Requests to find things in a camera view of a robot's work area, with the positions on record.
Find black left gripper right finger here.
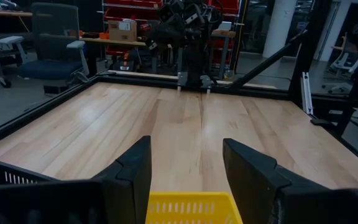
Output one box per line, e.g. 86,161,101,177
223,138,328,224

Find wooden workbench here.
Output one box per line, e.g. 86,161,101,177
39,29,237,80

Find orange black shop vacuum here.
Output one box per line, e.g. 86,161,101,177
112,51,138,72

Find brown cardboard box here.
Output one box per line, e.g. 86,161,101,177
108,19,138,42

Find black slotted plastic basket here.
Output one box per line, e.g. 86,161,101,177
0,161,58,187

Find red storage shelf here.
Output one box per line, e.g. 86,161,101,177
102,0,241,66

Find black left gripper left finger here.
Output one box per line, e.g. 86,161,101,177
92,135,152,224

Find white aluminium bracket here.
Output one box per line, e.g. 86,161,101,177
301,71,314,116

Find blue office chair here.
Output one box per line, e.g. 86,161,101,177
0,2,90,94

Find yellow slotted plastic basket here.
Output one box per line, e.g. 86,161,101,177
145,192,244,224

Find white round column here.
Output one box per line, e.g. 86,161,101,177
262,0,298,59

